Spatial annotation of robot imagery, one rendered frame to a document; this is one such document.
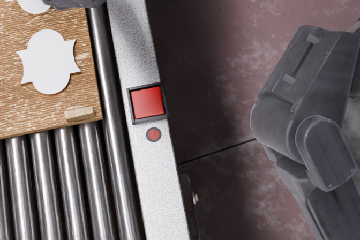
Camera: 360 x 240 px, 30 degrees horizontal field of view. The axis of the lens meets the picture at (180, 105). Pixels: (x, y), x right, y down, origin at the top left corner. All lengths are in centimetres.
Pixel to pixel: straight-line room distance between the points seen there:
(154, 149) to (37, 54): 31
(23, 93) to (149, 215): 36
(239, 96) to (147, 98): 102
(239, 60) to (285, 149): 178
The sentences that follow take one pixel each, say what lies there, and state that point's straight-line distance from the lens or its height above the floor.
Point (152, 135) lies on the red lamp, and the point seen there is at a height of 92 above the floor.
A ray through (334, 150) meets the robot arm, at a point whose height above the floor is 160.
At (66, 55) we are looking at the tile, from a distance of 140.
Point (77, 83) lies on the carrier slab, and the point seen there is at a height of 94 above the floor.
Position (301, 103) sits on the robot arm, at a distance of 62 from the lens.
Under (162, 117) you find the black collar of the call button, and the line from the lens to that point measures 134.
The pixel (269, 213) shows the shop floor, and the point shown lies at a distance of 224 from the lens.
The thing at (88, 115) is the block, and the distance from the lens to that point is 134.
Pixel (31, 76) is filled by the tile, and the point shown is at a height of 95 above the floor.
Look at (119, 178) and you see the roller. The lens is 132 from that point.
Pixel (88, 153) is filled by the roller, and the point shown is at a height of 92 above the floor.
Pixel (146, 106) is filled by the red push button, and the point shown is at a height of 93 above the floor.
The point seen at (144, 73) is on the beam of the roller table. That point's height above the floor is 92.
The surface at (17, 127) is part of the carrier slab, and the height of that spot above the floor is 94.
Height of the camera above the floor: 220
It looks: 70 degrees down
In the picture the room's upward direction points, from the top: 8 degrees counter-clockwise
